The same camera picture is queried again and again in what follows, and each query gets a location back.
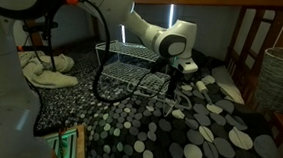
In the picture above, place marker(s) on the white lint roller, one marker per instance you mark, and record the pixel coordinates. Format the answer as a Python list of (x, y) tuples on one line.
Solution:
[(202, 88)]

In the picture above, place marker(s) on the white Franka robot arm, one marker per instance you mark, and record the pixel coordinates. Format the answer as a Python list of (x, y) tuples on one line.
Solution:
[(4, 79)]

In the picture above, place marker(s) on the grey wicker laundry basket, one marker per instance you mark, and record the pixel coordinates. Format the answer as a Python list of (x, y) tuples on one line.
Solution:
[(280, 82)]

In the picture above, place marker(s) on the wooden bunk bed frame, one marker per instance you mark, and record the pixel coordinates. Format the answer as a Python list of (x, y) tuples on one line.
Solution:
[(220, 0)]

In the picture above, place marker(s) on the beige crumpled towel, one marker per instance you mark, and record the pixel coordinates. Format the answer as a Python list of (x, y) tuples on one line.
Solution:
[(45, 72)]

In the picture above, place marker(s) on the dark speckled bed sheet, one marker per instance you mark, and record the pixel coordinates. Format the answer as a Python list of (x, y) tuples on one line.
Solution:
[(66, 104)]

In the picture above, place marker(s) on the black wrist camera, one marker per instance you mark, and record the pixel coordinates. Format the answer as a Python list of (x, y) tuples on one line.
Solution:
[(158, 66)]

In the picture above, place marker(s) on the white plastic hanger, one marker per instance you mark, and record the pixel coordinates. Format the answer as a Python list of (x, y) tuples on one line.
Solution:
[(179, 106)]

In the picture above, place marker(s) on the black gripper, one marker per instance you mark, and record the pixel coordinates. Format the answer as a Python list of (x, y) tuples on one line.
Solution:
[(174, 74)]

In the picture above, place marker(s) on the black grey spotted duvet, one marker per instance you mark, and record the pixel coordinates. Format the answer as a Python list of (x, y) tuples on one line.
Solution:
[(184, 138)]

